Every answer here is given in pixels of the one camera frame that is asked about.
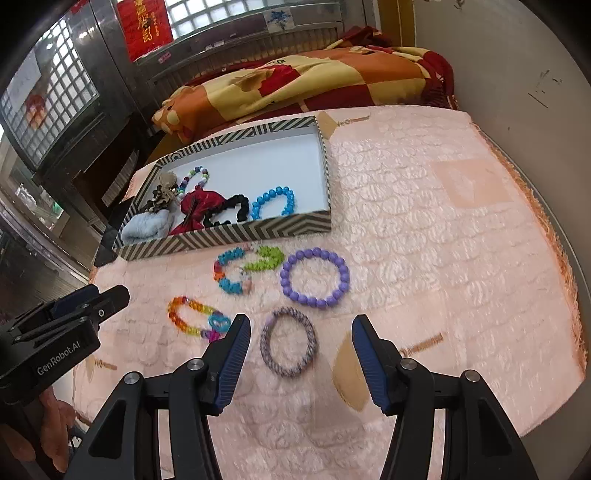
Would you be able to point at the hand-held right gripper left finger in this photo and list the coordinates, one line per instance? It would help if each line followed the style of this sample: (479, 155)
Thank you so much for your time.
(233, 364)

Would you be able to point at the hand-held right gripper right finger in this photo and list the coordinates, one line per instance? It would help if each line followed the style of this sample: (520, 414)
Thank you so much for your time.
(369, 360)

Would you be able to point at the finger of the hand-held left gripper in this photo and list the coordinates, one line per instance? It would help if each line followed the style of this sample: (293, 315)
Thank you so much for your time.
(111, 300)
(69, 302)

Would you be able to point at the light blue fluffy scrunchie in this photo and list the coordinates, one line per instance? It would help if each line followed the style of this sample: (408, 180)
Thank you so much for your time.
(143, 228)

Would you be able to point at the leopard print hair bow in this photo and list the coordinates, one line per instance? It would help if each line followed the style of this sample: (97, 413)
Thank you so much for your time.
(157, 203)

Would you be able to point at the red bow hair clip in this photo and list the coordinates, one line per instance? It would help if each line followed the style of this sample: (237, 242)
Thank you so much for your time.
(203, 203)

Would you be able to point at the black scrunchie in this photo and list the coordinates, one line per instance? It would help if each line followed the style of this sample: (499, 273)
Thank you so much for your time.
(238, 201)

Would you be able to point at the black white striped box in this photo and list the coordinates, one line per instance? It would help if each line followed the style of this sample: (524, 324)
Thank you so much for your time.
(277, 157)

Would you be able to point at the person's left hand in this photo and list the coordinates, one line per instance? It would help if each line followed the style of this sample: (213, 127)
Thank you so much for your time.
(55, 415)

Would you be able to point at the black phone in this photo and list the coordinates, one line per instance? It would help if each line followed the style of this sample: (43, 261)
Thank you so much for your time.
(111, 240)

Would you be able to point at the dark wooden cabinet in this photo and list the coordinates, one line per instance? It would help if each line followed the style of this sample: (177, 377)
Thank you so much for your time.
(87, 175)

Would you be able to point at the pink quilted bed cover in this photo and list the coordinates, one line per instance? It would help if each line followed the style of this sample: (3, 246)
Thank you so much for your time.
(438, 230)

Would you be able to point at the red window decal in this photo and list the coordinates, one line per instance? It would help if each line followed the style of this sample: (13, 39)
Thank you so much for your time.
(35, 110)

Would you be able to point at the metal bed headboard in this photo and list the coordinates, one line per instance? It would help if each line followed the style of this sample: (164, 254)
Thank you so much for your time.
(240, 50)

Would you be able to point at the red yellow printed blanket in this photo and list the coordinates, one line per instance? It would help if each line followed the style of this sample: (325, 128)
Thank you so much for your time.
(300, 78)

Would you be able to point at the glass block window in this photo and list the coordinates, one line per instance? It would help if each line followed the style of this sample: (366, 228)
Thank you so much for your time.
(212, 11)

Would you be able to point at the blue flower sticker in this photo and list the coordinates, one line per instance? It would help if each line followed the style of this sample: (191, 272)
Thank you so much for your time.
(278, 18)

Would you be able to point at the red wall poster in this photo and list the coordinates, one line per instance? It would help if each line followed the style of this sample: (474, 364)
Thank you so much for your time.
(145, 27)

